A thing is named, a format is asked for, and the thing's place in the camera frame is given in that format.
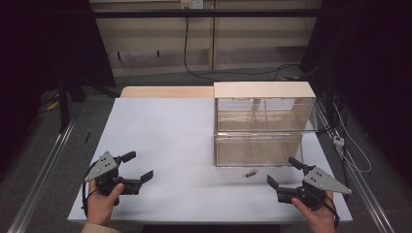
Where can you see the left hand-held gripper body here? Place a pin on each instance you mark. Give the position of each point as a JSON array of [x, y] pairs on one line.
[[103, 166]]

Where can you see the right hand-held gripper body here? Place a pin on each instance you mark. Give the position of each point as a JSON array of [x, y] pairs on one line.
[[320, 181]]

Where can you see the small clear plastic drawer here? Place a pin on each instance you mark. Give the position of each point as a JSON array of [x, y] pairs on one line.
[[240, 116], [290, 116]]

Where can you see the clear plastic box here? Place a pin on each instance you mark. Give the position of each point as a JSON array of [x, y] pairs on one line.
[[262, 89]]

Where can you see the person's right hand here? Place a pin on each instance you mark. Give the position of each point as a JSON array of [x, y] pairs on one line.
[[320, 220]]

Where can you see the person's left hand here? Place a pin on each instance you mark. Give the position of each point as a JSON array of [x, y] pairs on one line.
[[99, 208]]

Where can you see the small black and white object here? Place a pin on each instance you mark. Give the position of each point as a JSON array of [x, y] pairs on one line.
[[250, 173]]

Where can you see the small black pen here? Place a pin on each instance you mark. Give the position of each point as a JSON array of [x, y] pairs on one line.
[[87, 137]]

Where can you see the wide clear plastic drawer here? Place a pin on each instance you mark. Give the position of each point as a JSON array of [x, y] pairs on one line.
[[257, 150]]

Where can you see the white power strip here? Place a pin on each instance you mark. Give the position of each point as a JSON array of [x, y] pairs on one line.
[[338, 140]]

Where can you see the black metal stand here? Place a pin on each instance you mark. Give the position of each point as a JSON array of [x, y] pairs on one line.
[[63, 110]]

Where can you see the light wooden board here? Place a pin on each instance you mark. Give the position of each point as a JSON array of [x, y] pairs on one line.
[[166, 92]]

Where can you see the beige wooden shelf unit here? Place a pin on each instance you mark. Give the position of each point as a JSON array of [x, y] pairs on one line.
[[145, 35]]

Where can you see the dark curtain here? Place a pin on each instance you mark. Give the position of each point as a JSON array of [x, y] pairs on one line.
[[32, 48], [382, 48]]

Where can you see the black horizontal metal bar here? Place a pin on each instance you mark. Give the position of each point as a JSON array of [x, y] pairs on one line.
[[200, 13]]

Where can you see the aluminium rail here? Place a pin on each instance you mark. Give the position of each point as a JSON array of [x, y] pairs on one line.
[[369, 200], [42, 176]]

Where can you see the white wall socket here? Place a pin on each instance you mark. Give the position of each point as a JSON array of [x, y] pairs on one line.
[[191, 4]]

